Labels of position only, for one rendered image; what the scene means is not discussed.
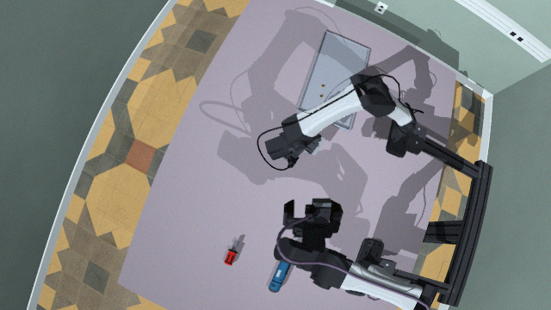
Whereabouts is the red-handled screwdriver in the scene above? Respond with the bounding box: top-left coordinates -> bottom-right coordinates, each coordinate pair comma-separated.
224,240 -> 239,265

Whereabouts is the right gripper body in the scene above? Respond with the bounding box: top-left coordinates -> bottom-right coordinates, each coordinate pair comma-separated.
305,133 -> 322,154

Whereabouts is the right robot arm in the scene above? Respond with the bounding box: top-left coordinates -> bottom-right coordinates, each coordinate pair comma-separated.
264,74 -> 417,168

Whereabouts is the blue screwdriver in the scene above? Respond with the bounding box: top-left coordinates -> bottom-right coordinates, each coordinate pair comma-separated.
269,261 -> 291,293

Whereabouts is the grey metal l-bracket with holes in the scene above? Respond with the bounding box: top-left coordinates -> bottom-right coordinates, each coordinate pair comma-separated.
313,137 -> 326,156

